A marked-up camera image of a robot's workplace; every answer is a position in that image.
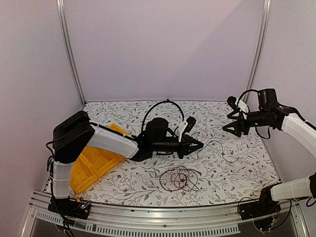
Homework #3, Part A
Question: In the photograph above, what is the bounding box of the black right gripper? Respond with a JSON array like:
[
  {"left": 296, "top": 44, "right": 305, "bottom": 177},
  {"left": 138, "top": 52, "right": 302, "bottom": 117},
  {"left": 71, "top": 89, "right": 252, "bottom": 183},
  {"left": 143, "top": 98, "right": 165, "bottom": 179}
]
[{"left": 223, "top": 110, "right": 271, "bottom": 137}]

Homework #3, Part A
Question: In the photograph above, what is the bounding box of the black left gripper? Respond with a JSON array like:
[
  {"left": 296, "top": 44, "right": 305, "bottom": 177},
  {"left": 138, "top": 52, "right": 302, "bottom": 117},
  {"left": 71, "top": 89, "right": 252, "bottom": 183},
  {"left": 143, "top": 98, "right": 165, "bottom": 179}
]
[{"left": 152, "top": 135, "right": 203, "bottom": 159}]

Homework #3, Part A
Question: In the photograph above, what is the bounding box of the red thin cable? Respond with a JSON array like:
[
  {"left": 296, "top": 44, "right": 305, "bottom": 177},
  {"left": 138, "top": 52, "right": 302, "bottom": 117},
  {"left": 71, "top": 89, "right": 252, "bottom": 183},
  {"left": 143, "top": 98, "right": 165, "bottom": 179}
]
[{"left": 159, "top": 169, "right": 202, "bottom": 192}]

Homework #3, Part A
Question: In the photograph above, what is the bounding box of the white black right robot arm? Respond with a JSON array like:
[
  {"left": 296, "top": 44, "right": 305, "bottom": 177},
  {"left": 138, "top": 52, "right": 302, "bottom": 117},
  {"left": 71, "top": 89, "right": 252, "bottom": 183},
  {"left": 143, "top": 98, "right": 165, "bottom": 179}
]
[{"left": 222, "top": 88, "right": 316, "bottom": 215}]

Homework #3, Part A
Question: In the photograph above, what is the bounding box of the left arm base electronics board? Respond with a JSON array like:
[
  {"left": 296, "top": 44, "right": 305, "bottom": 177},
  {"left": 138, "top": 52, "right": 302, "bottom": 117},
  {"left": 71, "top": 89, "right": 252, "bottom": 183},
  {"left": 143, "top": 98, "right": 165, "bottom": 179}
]
[{"left": 48, "top": 197, "right": 91, "bottom": 220}]

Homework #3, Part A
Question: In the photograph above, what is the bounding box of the right arm base electronics board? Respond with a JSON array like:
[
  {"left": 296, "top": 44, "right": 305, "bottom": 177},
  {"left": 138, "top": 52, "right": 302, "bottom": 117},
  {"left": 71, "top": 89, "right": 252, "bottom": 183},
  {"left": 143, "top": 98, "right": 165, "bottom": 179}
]
[{"left": 237, "top": 197, "right": 292, "bottom": 233}]

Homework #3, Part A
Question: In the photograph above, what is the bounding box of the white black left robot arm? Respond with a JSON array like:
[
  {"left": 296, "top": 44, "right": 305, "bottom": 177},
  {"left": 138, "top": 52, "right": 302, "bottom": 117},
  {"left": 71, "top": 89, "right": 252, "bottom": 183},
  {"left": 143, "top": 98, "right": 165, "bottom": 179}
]
[{"left": 46, "top": 111, "right": 203, "bottom": 214}]

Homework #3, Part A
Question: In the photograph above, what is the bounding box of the floral patterned table mat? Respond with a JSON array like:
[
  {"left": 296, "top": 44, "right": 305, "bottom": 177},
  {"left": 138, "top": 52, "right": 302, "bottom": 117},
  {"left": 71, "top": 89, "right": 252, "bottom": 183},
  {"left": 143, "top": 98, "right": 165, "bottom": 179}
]
[{"left": 43, "top": 100, "right": 282, "bottom": 207}]

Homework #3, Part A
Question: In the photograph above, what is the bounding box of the yellow divided plastic bin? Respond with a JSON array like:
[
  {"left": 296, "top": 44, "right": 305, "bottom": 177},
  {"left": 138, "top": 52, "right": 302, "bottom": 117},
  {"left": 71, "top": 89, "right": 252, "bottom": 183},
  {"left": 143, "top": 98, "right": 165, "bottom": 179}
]
[{"left": 69, "top": 123, "right": 131, "bottom": 195}]

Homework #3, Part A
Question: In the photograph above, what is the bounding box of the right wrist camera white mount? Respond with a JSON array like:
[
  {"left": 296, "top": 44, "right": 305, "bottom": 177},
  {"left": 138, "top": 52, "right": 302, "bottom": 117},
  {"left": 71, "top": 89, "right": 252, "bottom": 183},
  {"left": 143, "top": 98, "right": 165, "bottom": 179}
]
[{"left": 227, "top": 96, "right": 249, "bottom": 119}]

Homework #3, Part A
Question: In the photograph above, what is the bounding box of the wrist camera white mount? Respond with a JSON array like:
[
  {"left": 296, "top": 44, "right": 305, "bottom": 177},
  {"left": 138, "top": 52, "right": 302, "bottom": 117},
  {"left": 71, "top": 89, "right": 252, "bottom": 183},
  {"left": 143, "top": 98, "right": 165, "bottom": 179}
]
[
  {"left": 227, "top": 96, "right": 249, "bottom": 119},
  {"left": 174, "top": 117, "right": 196, "bottom": 142}
]

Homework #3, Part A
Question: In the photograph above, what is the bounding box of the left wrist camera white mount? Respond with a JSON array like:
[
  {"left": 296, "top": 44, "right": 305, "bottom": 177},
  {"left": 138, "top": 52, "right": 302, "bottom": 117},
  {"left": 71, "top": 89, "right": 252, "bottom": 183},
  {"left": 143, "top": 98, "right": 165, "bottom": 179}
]
[{"left": 174, "top": 117, "right": 196, "bottom": 142}]

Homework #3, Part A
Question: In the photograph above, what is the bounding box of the black braided right camera cable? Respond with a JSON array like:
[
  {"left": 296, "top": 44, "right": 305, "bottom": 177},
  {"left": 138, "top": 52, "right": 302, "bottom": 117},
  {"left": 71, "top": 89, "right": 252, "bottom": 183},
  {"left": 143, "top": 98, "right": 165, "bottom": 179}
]
[{"left": 238, "top": 89, "right": 260, "bottom": 103}]

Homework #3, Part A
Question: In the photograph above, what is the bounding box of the black braided camera cable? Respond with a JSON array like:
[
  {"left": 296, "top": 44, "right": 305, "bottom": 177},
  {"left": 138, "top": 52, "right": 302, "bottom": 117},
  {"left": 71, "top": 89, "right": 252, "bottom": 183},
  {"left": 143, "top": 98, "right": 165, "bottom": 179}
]
[
  {"left": 141, "top": 100, "right": 186, "bottom": 139},
  {"left": 238, "top": 89, "right": 260, "bottom": 103}
]

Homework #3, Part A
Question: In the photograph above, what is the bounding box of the black braided left camera cable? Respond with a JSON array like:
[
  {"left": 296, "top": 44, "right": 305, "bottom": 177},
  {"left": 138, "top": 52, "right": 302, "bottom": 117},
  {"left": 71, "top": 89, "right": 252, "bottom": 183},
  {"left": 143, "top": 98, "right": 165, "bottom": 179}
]
[{"left": 141, "top": 100, "right": 186, "bottom": 139}]

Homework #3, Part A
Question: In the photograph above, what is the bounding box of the aluminium front frame rail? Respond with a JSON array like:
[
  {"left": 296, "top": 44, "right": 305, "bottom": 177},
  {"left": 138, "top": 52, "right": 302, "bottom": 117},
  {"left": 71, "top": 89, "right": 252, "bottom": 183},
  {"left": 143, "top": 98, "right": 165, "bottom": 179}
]
[{"left": 21, "top": 191, "right": 312, "bottom": 237}]

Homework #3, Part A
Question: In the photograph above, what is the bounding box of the aluminium right corner post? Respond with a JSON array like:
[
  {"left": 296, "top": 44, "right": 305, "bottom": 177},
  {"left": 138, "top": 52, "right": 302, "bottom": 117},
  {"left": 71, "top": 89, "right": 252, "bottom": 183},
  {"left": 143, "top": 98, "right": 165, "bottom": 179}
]
[{"left": 246, "top": 0, "right": 272, "bottom": 90}]

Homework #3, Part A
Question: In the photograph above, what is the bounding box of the aluminium corner post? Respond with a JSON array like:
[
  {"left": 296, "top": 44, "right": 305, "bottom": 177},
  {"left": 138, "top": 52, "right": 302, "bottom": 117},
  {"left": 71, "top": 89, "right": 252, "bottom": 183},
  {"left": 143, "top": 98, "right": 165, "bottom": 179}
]
[
  {"left": 246, "top": 0, "right": 272, "bottom": 90},
  {"left": 56, "top": 0, "right": 86, "bottom": 106}
]

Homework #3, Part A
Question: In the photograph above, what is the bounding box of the aluminium left corner post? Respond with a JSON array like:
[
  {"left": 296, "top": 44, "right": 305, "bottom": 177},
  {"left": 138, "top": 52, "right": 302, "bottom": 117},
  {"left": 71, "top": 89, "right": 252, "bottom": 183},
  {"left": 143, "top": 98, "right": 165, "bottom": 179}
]
[{"left": 56, "top": 0, "right": 86, "bottom": 106}]

